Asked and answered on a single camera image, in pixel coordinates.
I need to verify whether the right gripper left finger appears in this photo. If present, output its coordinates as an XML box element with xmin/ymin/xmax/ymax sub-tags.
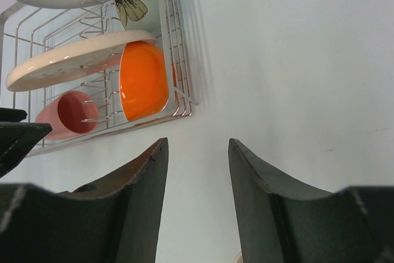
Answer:
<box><xmin>1</xmin><ymin>138</ymin><xmax>169</xmax><ymax>262</ymax></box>

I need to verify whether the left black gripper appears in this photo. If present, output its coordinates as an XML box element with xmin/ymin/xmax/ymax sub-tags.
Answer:
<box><xmin>1</xmin><ymin>107</ymin><xmax>52</xmax><ymax>177</ymax></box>

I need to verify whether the pink beige leaf plate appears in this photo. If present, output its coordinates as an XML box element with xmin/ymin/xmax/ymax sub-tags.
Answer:
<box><xmin>6</xmin><ymin>30</ymin><xmax>157</xmax><ymax>92</ymax></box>

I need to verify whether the metal wire dish rack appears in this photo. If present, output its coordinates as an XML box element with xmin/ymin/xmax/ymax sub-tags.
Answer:
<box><xmin>1</xmin><ymin>0</ymin><xmax>196</xmax><ymax>156</ymax></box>

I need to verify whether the coral pink cup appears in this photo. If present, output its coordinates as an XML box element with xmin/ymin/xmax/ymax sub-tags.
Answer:
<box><xmin>34</xmin><ymin>91</ymin><xmax>99</xmax><ymax>140</ymax></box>

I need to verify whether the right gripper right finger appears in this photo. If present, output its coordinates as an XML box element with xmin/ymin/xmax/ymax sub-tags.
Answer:
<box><xmin>228</xmin><ymin>139</ymin><xmax>393</xmax><ymax>262</ymax></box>

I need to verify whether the white bowl orange outside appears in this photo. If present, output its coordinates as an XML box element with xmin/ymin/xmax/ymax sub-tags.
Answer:
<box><xmin>119</xmin><ymin>41</ymin><xmax>169</xmax><ymax>121</ymax></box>

